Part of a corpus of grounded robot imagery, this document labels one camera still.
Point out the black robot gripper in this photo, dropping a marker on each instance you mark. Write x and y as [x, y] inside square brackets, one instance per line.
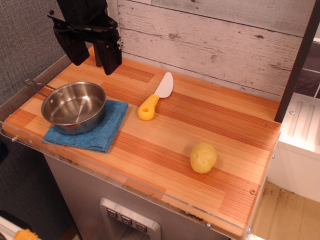
[80, 21]

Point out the blue folded cloth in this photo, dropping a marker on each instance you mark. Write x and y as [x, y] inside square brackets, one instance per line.
[100, 138]

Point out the yellow handled toy knife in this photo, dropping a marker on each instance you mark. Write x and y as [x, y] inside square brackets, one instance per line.
[147, 109]

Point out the dark wooden right post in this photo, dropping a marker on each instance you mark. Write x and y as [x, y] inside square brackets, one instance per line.
[301, 57]

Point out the clear acrylic edge guard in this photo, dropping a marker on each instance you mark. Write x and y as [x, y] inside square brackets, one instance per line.
[148, 170]

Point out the stainless steel pot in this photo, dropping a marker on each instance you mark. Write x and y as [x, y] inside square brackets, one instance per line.
[74, 108]

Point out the grey toy dispenser panel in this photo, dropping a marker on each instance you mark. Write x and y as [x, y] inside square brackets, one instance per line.
[123, 223]

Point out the white toy sink unit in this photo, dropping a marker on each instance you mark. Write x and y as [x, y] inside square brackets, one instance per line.
[295, 161]

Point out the yellow toy potato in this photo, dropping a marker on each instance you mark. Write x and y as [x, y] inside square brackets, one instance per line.
[203, 157]

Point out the orange object at corner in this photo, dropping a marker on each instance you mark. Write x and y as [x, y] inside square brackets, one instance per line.
[25, 234]

